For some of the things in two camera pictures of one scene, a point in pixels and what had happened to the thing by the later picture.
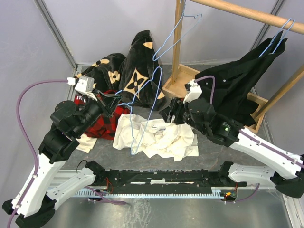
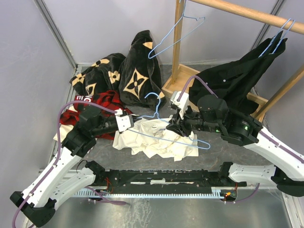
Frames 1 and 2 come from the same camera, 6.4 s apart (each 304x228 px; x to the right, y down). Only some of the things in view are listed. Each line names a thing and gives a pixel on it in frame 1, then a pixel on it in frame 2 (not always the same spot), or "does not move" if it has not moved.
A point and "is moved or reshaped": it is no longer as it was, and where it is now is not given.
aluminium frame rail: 54,31 does not move
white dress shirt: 157,138 does not move
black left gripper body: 102,99 → 107,126
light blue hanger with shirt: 277,35 does not move
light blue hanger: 174,29 is moved or reshaped
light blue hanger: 133,151 → 156,113
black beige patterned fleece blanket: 136,77 does not move
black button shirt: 236,79 does not move
